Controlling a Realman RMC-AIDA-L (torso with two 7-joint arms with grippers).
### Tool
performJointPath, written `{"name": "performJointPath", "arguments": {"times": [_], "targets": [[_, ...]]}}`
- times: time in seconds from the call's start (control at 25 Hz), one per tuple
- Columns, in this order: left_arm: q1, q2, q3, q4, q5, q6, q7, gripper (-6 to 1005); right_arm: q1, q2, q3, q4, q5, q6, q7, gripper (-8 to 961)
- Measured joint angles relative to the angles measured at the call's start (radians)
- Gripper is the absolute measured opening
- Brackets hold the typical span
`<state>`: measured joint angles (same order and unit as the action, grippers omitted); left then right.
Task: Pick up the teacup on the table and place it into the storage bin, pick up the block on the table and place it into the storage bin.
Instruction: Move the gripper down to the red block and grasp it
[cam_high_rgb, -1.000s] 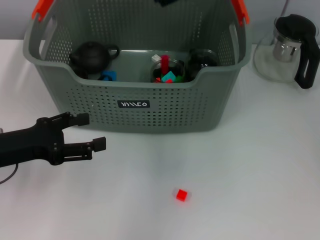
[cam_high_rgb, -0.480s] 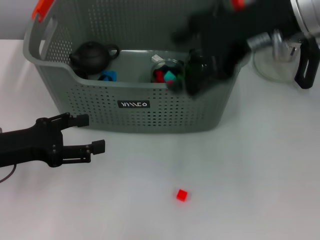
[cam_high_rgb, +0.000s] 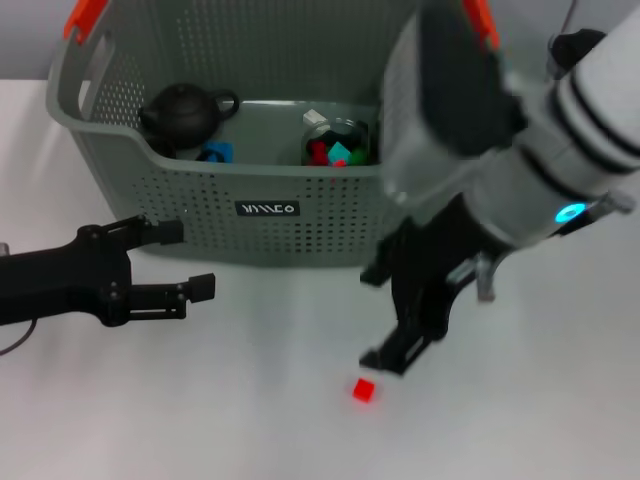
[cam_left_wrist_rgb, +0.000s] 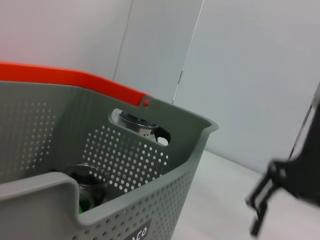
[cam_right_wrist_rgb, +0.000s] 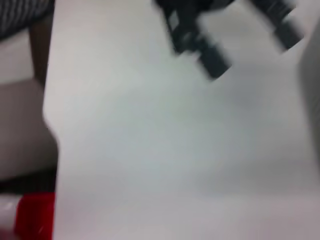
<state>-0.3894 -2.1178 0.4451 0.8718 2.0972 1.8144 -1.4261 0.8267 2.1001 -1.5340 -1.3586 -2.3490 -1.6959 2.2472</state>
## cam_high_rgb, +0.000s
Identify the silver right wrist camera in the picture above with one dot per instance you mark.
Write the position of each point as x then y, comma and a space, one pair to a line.
440, 90

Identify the grey perforated storage basket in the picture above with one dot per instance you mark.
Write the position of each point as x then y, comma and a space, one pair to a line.
250, 60

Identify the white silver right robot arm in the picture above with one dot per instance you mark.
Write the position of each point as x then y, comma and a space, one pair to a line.
575, 125

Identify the black clay teapot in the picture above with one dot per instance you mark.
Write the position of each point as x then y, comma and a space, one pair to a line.
182, 112

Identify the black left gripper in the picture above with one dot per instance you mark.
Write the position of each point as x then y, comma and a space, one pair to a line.
65, 285

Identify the teal toy brick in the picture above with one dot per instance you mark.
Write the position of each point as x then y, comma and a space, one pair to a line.
339, 150

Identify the green toy brick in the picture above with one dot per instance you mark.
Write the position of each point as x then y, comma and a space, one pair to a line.
357, 157

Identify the white toy brick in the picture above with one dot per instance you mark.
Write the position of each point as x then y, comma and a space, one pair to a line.
312, 116

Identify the small black clay teacup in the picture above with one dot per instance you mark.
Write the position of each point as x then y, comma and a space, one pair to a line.
161, 147

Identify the blue toy brick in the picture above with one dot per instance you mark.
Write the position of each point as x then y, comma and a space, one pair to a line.
219, 151

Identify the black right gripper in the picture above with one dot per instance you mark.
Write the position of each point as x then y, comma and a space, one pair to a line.
430, 270

